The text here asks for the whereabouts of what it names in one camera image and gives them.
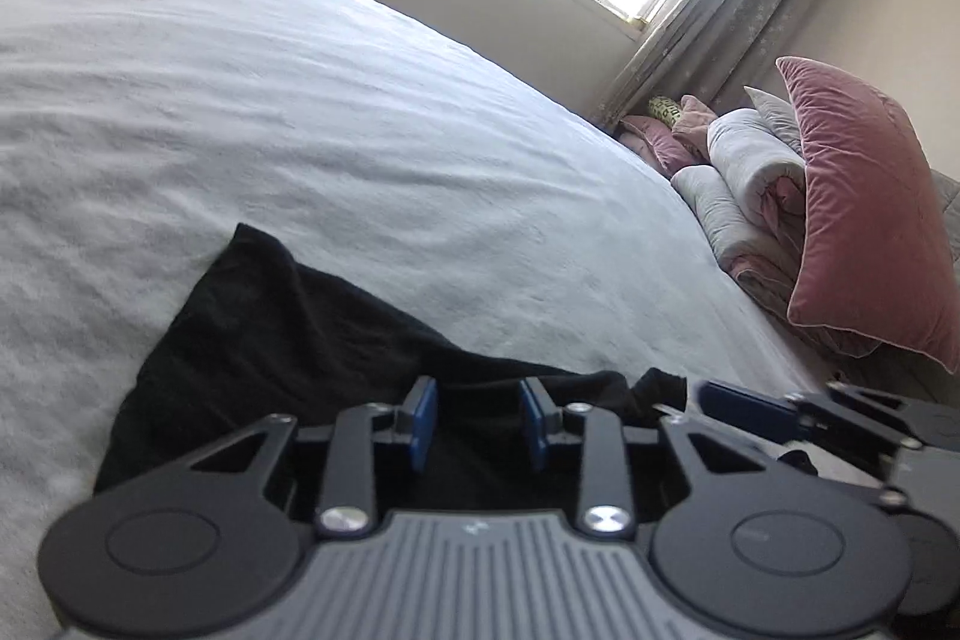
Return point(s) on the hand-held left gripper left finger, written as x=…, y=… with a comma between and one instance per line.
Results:
x=424, y=422

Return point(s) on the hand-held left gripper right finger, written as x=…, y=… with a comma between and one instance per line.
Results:
x=534, y=422

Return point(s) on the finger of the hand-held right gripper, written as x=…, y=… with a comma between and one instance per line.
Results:
x=742, y=411
x=862, y=479

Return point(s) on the black shirt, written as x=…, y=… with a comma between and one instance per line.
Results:
x=262, y=347

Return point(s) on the pink velvet pillow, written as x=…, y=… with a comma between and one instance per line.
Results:
x=862, y=220

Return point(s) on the grey and pink folded quilt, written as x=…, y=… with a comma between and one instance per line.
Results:
x=750, y=160

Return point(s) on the small pink pillow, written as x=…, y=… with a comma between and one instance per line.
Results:
x=660, y=144

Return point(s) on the dusty pink cloth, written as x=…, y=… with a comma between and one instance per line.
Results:
x=694, y=119

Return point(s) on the light grey pillow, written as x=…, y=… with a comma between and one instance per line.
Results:
x=776, y=115

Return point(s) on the yellow patterned object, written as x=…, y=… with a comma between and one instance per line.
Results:
x=664, y=110

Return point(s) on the bed with grey sheet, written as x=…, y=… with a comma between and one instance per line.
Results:
x=300, y=123

